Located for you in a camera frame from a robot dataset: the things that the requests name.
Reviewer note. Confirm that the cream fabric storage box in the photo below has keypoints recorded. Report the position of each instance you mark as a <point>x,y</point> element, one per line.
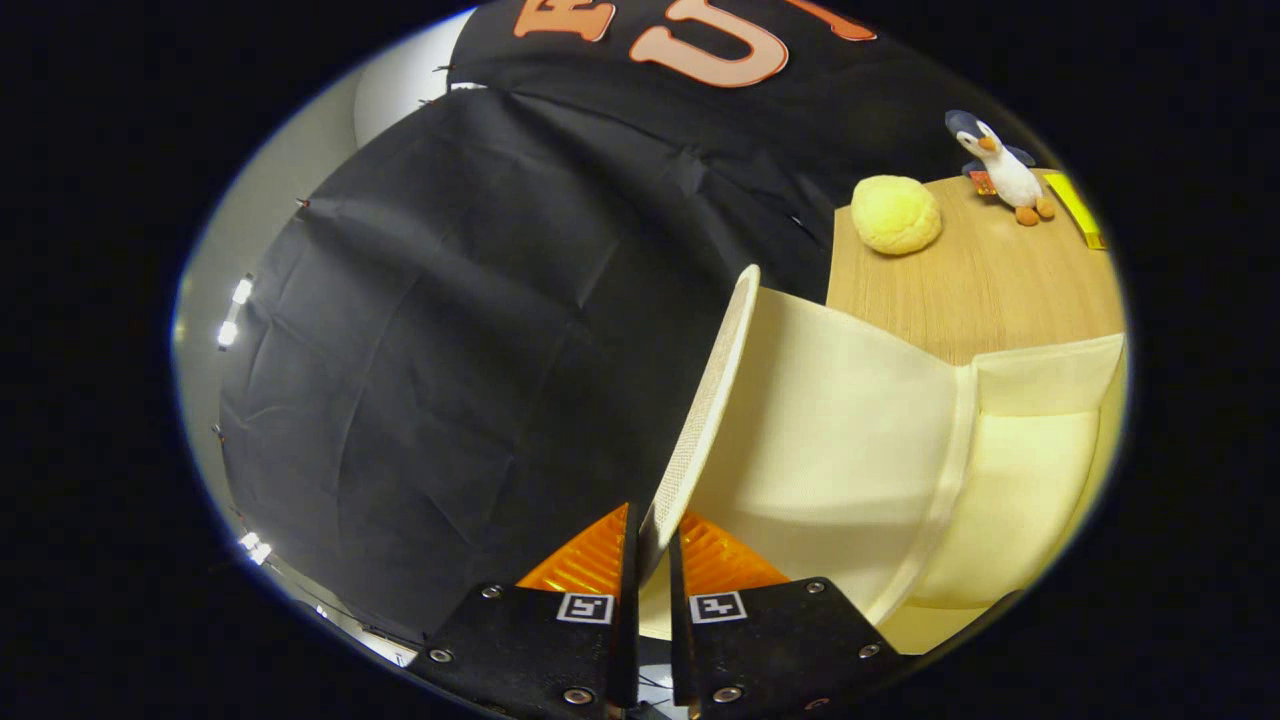
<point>1030,480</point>

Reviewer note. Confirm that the yellow bread plush toy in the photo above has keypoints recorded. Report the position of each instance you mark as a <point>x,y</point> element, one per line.
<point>895,215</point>

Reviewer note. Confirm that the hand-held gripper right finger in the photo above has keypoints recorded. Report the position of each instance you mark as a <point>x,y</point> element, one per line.
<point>682,650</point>

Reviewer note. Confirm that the cream storage box lid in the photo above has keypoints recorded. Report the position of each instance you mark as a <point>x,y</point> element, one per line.
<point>820,430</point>

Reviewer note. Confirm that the ceiling light panel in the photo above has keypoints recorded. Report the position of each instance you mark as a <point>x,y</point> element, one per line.
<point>254,548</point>
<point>232,312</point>

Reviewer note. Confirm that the penguin plush toy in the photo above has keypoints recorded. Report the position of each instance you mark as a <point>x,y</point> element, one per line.
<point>1008,175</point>

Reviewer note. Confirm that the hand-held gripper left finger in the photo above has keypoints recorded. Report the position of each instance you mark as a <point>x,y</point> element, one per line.
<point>626,650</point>

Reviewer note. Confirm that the yellow book with red circle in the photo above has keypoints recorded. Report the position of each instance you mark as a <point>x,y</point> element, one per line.
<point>1075,205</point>

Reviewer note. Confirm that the black backdrop cloth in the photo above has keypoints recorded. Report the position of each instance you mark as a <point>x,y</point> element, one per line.
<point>450,350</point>

